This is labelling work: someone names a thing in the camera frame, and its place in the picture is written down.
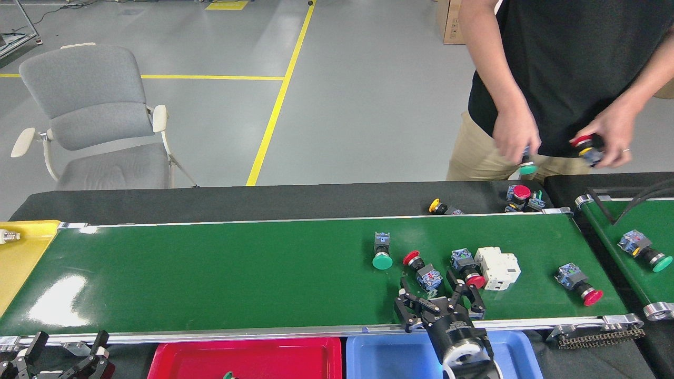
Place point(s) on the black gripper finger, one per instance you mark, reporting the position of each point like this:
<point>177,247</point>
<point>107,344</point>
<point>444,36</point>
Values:
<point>23,366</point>
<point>95,366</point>

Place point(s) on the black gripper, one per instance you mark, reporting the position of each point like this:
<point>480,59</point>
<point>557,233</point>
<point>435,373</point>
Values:
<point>453,326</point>

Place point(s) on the red mushroom button switch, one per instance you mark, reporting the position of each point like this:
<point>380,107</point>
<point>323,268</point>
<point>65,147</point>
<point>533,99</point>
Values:
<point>571,276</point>
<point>521,191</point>
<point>463,260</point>

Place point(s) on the yellow mushroom button switch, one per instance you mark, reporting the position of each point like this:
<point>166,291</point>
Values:
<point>434,206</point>

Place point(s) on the person's left forearm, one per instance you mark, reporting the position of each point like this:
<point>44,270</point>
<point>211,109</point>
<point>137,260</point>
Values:
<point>650,79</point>

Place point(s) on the person's right forearm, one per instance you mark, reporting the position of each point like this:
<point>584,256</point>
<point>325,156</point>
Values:
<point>500,89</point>

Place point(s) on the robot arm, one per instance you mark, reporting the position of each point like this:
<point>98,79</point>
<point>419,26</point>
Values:
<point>466,364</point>

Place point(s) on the blue plastic tray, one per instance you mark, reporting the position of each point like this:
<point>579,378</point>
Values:
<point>389,358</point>

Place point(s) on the yellow plastic tray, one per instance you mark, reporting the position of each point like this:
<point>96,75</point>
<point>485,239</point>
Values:
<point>23,268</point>

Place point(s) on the long green conveyor belt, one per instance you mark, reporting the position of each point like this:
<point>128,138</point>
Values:
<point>210,273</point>

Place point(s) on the red plastic tray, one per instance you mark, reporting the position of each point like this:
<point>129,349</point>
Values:
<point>253,360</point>

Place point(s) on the short green conveyor belt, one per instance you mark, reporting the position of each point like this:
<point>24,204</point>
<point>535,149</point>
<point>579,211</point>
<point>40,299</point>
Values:
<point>658,287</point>

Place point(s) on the person's right hand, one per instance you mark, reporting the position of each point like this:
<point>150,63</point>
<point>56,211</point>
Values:
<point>516,137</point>

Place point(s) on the person's left hand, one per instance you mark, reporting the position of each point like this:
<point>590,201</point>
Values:
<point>621,134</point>

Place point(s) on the white circuit breaker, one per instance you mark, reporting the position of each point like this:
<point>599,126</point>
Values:
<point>497,268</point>

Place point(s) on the person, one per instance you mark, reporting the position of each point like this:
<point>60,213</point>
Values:
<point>568,63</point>

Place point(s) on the grey office chair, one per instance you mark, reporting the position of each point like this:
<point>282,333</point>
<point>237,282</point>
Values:
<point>89,89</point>

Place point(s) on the cardboard box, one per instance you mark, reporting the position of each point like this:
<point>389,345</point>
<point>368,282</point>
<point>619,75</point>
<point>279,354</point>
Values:
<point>450,23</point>

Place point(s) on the metal rack cart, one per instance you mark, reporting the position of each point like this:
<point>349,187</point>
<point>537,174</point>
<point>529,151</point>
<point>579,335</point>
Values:
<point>13,46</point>

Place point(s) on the black guide bracket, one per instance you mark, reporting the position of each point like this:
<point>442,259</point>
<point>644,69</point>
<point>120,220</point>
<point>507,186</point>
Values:
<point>598,202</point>

